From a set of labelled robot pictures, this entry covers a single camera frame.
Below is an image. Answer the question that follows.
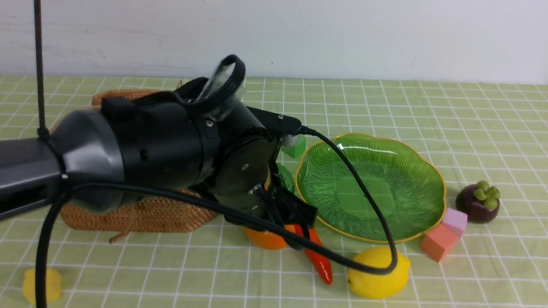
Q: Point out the woven wicker basket lid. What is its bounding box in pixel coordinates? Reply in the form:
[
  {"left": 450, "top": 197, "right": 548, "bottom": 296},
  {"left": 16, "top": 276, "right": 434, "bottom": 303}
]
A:
[{"left": 91, "top": 89, "right": 182, "bottom": 109}]

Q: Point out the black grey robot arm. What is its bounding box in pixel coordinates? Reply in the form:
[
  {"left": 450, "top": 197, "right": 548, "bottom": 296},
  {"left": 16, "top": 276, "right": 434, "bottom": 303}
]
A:
[{"left": 1, "top": 77, "right": 317, "bottom": 239}]

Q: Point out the black cable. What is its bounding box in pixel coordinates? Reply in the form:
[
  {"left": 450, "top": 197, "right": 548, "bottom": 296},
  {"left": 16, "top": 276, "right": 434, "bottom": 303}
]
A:
[{"left": 35, "top": 126, "right": 399, "bottom": 308}]

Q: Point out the green foam cube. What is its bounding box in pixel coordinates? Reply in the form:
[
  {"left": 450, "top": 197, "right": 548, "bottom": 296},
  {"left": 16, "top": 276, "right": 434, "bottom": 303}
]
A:
[{"left": 281, "top": 135, "right": 307, "bottom": 159}]

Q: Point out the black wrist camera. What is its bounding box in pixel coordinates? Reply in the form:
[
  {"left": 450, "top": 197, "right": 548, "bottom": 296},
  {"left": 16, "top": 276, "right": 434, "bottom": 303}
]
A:
[{"left": 247, "top": 107, "right": 303, "bottom": 148}]

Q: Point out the lilac foam cube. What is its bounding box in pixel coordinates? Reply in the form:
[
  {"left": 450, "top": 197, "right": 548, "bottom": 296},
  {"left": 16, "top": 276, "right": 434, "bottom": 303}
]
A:
[{"left": 442, "top": 208, "right": 468, "bottom": 238}]

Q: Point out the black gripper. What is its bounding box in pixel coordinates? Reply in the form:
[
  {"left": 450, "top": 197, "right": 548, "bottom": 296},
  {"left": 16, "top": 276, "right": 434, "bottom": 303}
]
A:
[{"left": 210, "top": 137, "right": 317, "bottom": 231}]

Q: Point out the orange mango toy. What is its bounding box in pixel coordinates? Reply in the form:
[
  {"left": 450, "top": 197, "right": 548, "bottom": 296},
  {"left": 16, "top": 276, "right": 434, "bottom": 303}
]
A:
[{"left": 243, "top": 228, "right": 289, "bottom": 250}]

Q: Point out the green glass leaf plate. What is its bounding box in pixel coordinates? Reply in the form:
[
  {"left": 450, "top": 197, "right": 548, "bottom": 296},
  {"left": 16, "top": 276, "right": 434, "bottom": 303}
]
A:
[{"left": 294, "top": 133, "right": 448, "bottom": 244}]

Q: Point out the orange carrot toy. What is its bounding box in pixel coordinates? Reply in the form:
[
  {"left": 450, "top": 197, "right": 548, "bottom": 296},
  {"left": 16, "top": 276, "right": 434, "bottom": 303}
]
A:
[{"left": 274, "top": 163, "right": 334, "bottom": 285}]

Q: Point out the dark purple mangosteen toy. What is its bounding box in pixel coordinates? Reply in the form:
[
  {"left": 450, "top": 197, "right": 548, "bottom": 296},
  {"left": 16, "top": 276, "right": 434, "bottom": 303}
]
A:
[{"left": 456, "top": 180, "right": 500, "bottom": 224}]

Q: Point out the yellow lemon toy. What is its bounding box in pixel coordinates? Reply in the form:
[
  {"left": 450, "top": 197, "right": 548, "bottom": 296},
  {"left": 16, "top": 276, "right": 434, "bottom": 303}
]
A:
[{"left": 348, "top": 247, "right": 411, "bottom": 299}]

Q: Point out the yellow foam block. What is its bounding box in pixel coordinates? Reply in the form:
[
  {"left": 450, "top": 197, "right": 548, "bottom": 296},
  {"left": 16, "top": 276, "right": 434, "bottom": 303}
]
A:
[{"left": 22, "top": 268, "right": 62, "bottom": 306}]

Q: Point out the woven wicker basket green lining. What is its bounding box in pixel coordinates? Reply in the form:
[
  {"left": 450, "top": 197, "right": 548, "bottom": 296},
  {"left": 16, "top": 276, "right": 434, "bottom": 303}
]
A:
[{"left": 51, "top": 104, "right": 217, "bottom": 237}]

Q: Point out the black cable tie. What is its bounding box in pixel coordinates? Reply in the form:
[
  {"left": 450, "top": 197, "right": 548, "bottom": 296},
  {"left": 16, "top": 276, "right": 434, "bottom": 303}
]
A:
[{"left": 33, "top": 0, "right": 49, "bottom": 139}]

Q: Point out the pink foam cube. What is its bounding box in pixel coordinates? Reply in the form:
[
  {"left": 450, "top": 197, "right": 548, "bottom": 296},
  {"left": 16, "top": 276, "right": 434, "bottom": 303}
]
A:
[{"left": 420, "top": 224, "right": 460, "bottom": 263}]

